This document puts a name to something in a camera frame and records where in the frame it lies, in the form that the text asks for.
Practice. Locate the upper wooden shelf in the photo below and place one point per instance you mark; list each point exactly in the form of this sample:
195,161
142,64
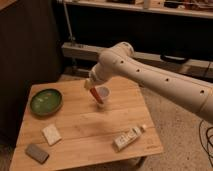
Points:
148,6

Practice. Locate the wooden shelf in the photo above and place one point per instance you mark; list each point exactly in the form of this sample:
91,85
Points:
190,67
148,6

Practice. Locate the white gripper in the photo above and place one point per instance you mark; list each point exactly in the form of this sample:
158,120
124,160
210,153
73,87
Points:
93,80

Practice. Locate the lower wooden shelf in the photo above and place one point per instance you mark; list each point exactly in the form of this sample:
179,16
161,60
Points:
190,67

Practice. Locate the white ceramic cup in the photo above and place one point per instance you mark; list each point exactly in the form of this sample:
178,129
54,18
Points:
104,94

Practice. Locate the white tube with cap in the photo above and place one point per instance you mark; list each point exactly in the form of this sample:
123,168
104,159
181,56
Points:
128,137

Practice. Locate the wooden table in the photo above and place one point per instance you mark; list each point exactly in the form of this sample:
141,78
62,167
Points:
88,131

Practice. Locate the black handle object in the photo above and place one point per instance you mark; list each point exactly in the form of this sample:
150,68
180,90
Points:
176,60

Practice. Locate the white sponge block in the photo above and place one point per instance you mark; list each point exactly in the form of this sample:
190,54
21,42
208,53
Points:
51,134

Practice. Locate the metal stand pole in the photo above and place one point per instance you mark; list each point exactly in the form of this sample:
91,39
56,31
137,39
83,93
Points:
72,37

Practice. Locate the red pepper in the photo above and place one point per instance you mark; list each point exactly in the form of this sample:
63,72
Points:
96,95

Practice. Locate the green ceramic bowl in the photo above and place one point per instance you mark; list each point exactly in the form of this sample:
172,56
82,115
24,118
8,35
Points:
46,102

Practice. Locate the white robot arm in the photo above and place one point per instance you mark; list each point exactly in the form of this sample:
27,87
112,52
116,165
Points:
192,94

